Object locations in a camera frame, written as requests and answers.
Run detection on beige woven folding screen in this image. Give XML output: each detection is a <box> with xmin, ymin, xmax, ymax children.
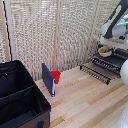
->
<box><xmin>0</xmin><ymin>0</ymin><xmax>128</xmax><ymax>82</ymax></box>

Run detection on black slatted oven tray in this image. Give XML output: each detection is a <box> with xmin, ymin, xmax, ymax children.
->
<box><xmin>91</xmin><ymin>52</ymin><xmax>128</xmax><ymax>76</ymax></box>

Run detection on black toaster oven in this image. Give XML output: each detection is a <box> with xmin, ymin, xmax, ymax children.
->
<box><xmin>114</xmin><ymin>48</ymin><xmax>128</xmax><ymax>61</ymax></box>

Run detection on thin black pole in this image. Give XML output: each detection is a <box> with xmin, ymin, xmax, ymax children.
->
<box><xmin>2</xmin><ymin>0</ymin><xmax>13</xmax><ymax>63</ymax></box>

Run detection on black fabric storage box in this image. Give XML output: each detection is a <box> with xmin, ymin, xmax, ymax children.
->
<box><xmin>0</xmin><ymin>59</ymin><xmax>52</xmax><ymax>128</ymax></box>

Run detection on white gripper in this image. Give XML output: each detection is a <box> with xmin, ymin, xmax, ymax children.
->
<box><xmin>99</xmin><ymin>34</ymin><xmax>128</xmax><ymax>51</ymax></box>

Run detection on red plastic cup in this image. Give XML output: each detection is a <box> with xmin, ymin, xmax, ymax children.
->
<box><xmin>50</xmin><ymin>69</ymin><xmax>63</xmax><ymax>85</ymax></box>

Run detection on white bowl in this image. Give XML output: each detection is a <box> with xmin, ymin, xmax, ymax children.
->
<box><xmin>97</xmin><ymin>46</ymin><xmax>114</xmax><ymax>58</ymax></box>

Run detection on black wire dish rack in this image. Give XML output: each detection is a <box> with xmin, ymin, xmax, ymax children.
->
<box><xmin>78</xmin><ymin>63</ymin><xmax>113</xmax><ymax>86</ymax></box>

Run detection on yellow food pieces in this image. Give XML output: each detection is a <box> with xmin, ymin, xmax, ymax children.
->
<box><xmin>100</xmin><ymin>48</ymin><xmax>111</xmax><ymax>54</ymax></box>

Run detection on dark blue book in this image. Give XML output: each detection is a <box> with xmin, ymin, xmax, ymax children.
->
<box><xmin>41</xmin><ymin>62</ymin><xmax>57</xmax><ymax>98</ymax></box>

